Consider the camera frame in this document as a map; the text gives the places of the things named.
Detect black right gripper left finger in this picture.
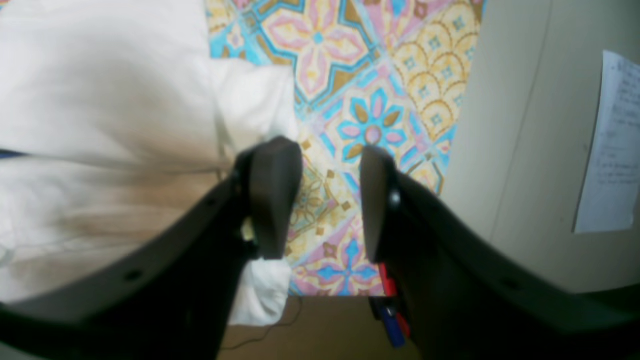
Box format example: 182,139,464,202
1,136,303,360

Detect patterned tile tablecloth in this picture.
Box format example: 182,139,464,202
206,0,488,297

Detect red blue clamp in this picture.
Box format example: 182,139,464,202
368,263,411,349

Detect white printed T-shirt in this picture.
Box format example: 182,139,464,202
1,0,300,322

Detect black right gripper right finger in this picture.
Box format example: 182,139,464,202
359,145,639,360

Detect paper sheet on wall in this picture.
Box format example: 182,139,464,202
574,50,640,234

